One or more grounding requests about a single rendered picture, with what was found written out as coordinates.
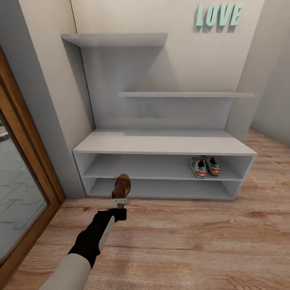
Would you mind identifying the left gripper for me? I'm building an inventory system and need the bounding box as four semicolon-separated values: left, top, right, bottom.
112;208;127;221

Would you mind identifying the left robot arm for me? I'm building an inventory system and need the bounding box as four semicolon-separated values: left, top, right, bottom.
39;198;130;290

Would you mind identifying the sandal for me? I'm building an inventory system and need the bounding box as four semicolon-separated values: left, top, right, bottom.
112;174;131;209

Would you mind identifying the gym shoe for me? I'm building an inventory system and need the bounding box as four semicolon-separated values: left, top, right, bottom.
189;157;207;178
200;155;220;176

